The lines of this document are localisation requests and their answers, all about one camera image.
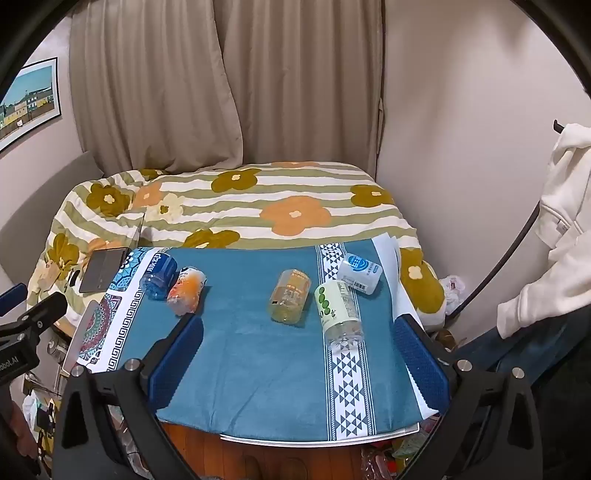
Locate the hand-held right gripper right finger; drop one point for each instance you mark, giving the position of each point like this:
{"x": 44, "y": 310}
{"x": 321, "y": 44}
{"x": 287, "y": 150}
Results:
{"x": 422, "y": 364}

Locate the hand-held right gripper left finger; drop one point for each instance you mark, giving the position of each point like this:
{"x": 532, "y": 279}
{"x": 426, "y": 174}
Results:
{"x": 173, "y": 369}

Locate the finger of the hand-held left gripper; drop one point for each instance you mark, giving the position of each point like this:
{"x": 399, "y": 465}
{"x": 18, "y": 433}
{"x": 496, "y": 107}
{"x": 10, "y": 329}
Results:
{"x": 10, "y": 299}
{"x": 44, "y": 310}

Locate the green label clear cup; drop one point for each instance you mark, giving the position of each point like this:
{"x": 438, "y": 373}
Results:
{"x": 337, "y": 309}

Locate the grey tablet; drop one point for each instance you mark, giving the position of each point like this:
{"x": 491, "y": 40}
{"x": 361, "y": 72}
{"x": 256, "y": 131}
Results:
{"x": 104, "y": 272}

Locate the orange plastic bottle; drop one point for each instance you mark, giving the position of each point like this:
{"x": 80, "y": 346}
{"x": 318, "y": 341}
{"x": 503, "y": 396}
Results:
{"x": 187, "y": 290}

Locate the blue patterned cloth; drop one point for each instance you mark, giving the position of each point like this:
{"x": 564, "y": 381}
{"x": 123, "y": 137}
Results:
{"x": 254, "y": 374}

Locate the white plastic bag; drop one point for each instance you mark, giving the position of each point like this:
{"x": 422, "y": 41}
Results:
{"x": 454, "y": 287}

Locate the pile of colourful packets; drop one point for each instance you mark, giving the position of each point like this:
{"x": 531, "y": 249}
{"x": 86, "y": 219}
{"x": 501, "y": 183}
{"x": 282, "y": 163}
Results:
{"x": 397, "y": 454}

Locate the blue plastic bottle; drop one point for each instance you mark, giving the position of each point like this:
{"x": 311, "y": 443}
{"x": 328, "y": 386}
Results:
{"x": 159, "y": 272}

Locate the blue jeans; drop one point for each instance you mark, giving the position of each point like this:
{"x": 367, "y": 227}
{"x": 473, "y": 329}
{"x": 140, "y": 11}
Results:
{"x": 535, "y": 341}

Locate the white paper sheet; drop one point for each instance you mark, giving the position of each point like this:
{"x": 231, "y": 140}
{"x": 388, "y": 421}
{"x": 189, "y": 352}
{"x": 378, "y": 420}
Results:
{"x": 388, "y": 251}

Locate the black curved pole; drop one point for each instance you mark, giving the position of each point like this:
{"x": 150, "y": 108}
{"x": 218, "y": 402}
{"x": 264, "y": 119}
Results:
{"x": 503, "y": 258}

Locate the yellow tea bottle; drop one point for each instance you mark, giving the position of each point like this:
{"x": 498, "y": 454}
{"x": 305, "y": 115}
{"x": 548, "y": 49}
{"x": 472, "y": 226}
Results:
{"x": 288, "y": 297}

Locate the white hoodie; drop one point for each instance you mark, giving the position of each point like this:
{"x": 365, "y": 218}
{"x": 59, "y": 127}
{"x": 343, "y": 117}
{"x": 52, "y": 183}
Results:
{"x": 563, "y": 221}

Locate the floral striped blanket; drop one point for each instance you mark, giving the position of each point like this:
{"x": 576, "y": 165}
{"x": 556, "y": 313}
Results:
{"x": 277, "y": 194}

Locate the beige curtain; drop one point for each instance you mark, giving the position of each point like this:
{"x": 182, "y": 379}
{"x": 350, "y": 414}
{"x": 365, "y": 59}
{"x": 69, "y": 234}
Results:
{"x": 184, "y": 83}

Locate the wall poster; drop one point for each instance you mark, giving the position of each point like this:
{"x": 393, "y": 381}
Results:
{"x": 30, "y": 104}

